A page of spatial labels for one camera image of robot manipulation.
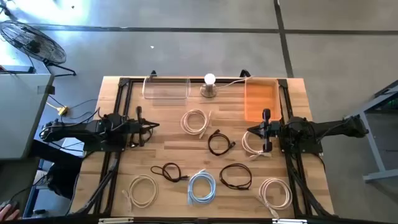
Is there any brass lamp with white bulb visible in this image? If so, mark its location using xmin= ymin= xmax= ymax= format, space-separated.
xmin=200 ymin=73 xmax=218 ymax=99

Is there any grey cabinet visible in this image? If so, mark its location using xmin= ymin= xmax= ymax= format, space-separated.
xmin=0 ymin=73 xmax=56 ymax=161

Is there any white lamp cord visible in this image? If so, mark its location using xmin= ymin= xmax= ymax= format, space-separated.
xmin=216 ymin=75 xmax=254 ymax=91

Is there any black chair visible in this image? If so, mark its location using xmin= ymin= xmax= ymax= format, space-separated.
xmin=45 ymin=161 xmax=82 ymax=200

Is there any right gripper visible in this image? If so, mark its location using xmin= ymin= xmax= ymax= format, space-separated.
xmin=247 ymin=108 xmax=281 ymax=153

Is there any blue metal leg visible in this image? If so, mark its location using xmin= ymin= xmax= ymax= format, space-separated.
xmin=22 ymin=158 xmax=44 ymax=218

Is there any person's hand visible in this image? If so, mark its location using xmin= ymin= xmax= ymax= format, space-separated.
xmin=0 ymin=203 xmax=21 ymax=222

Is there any light blue ethernet cable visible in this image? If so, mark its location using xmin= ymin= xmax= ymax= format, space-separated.
xmin=187 ymin=169 xmax=217 ymax=206

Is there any black floor fan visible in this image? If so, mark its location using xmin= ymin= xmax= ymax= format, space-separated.
xmin=0 ymin=19 xmax=77 ymax=77

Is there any black USB cable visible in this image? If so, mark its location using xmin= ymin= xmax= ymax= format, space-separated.
xmin=207 ymin=129 xmax=236 ymax=156
xmin=150 ymin=162 xmax=190 ymax=184
xmin=218 ymin=162 xmax=253 ymax=191

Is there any orange plastic bin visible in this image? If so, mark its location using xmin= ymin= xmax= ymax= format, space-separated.
xmin=244 ymin=77 xmax=283 ymax=123

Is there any dark computer mouse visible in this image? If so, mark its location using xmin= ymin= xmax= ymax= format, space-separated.
xmin=1 ymin=200 xmax=19 ymax=210

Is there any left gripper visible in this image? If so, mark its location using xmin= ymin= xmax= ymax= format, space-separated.
xmin=126 ymin=106 xmax=160 ymax=147

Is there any white paper sheet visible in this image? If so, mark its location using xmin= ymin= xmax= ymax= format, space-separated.
xmin=60 ymin=136 xmax=85 ymax=158

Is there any clear plastic bin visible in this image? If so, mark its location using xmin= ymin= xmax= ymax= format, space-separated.
xmin=142 ymin=76 xmax=192 ymax=100

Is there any silver metal bracket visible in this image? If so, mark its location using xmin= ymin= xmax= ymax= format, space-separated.
xmin=272 ymin=218 xmax=308 ymax=224
xmin=98 ymin=217 xmax=134 ymax=224

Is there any grey metal table frame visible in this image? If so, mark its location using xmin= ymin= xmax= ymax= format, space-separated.
xmin=343 ymin=79 xmax=398 ymax=184

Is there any beige ethernet cable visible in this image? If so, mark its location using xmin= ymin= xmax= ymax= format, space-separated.
xmin=121 ymin=174 xmax=159 ymax=212
xmin=241 ymin=130 xmax=272 ymax=161
xmin=254 ymin=177 xmax=294 ymax=218
xmin=180 ymin=108 xmax=213 ymax=139

